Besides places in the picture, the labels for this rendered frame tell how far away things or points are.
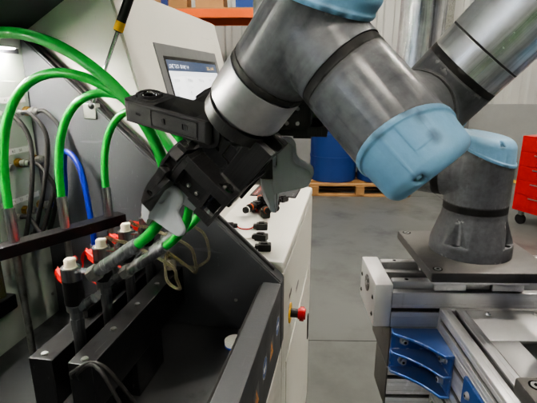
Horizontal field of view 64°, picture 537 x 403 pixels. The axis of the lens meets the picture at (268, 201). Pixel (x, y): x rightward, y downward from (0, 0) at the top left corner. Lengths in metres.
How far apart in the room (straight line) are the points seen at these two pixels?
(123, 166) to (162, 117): 0.52
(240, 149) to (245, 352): 0.39
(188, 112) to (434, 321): 0.65
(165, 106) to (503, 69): 0.31
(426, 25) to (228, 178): 0.57
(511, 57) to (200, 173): 0.29
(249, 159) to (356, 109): 0.14
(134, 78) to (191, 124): 0.55
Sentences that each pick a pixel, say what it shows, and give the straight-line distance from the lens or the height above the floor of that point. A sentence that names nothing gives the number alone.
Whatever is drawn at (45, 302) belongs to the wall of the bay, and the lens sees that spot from 1.14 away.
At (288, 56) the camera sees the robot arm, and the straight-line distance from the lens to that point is 0.34.
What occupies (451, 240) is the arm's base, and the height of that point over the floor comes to 1.07.
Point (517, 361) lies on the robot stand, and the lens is 0.80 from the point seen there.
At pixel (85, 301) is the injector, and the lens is 0.69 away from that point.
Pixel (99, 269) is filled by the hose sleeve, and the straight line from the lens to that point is 0.62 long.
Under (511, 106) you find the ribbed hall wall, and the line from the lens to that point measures 7.92.
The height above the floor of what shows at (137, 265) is 1.08.
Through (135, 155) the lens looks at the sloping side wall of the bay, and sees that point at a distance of 0.94.
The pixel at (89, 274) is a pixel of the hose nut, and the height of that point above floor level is 1.11.
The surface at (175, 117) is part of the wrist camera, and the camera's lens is 0.44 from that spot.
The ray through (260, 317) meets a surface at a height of 0.95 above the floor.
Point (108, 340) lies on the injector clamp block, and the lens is 0.73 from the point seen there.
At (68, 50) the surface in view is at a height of 1.39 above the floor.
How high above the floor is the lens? 1.36
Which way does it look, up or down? 16 degrees down
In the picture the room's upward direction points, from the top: straight up
